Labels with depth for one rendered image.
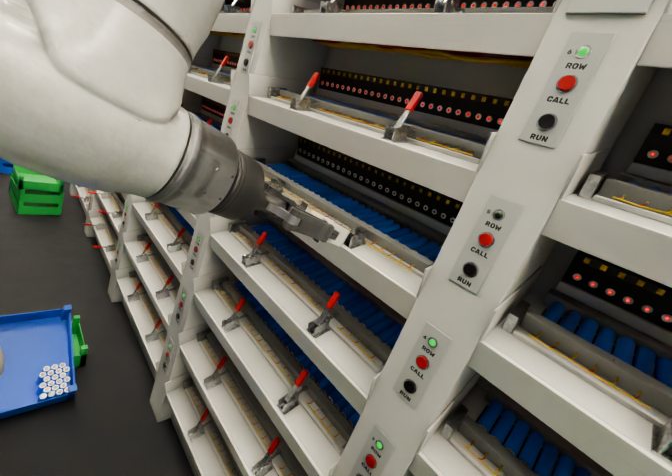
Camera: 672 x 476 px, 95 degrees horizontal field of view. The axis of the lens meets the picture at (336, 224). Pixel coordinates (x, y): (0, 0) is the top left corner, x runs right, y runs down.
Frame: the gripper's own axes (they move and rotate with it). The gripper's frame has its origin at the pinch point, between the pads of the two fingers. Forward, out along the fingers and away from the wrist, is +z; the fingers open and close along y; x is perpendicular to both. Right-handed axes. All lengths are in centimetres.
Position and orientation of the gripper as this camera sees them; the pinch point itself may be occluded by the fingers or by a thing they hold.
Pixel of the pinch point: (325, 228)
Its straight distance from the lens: 49.1
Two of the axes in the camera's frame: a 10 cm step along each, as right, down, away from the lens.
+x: 5.0, -8.6, -0.5
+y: 6.7, 4.2, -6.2
